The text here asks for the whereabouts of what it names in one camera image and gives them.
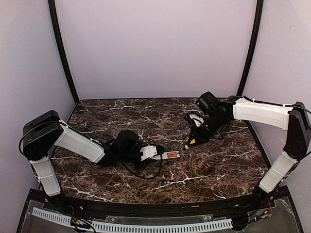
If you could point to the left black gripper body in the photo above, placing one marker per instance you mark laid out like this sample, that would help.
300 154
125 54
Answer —
138 159

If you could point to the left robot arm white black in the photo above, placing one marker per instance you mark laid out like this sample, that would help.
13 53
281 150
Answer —
48 131

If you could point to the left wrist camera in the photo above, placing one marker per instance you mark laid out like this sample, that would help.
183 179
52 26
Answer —
153 152

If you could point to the white slotted cable duct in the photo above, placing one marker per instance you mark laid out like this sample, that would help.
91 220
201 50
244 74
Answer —
117 224

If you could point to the orange battery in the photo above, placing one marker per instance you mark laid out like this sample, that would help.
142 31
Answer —
173 154

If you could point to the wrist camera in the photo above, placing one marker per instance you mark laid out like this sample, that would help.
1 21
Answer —
153 152
194 119

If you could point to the white remote control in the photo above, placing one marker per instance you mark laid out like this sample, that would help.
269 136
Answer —
164 155

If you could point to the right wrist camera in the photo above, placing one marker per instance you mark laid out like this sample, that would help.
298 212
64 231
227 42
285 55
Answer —
194 119

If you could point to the right black frame post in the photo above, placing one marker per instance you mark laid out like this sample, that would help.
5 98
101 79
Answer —
252 46

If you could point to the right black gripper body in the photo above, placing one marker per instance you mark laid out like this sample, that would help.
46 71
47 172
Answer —
198 132

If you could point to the black frame post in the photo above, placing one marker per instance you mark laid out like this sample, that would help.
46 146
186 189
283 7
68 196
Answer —
61 50
252 46

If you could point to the left black frame post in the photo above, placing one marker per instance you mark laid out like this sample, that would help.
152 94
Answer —
61 50

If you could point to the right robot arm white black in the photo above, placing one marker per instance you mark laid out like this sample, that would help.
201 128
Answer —
292 118

